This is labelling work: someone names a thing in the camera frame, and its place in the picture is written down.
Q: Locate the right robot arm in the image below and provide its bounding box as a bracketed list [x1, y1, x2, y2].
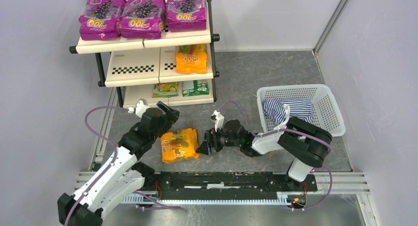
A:
[196, 117, 333, 183]

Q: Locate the blue white striped cloth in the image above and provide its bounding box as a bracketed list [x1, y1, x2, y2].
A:
[261, 98, 314, 126]

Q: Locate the purple grape gummy bag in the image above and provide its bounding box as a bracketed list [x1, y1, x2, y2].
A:
[120, 0, 167, 39]
[78, 0, 126, 41]

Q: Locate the purple gummy bag top right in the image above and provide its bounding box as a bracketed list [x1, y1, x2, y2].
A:
[166, 0, 207, 32]

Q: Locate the orange mango gummy bag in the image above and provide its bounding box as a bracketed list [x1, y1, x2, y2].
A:
[175, 44, 208, 74]
[160, 128, 200, 163]

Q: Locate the green Fox's spring tea bag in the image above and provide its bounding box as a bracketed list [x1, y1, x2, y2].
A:
[152, 82, 178, 97]

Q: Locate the white plastic laundry basket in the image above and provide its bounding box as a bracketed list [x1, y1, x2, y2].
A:
[257, 84, 346, 137]

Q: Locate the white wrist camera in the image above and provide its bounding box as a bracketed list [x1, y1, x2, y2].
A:
[210, 110, 225, 131]
[128, 98, 150, 118]

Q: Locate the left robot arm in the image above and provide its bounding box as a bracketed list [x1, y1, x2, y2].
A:
[57, 99, 180, 226]

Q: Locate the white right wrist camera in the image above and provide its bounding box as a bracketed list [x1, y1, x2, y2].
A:
[210, 110, 225, 131]

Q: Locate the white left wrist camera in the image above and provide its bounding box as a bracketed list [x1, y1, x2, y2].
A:
[128, 98, 150, 118]

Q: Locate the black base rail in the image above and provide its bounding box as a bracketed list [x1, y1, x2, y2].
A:
[139, 172, 318, 200]

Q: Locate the cream three-tier shelf rack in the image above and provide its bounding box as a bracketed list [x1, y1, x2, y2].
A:
[69, 0, 220, 108]

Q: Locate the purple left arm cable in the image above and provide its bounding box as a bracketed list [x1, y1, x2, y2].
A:
[64, 105, 183, 226]

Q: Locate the green Fox's bag on shelf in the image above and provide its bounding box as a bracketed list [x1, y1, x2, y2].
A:
[182, 80, 210, 97]

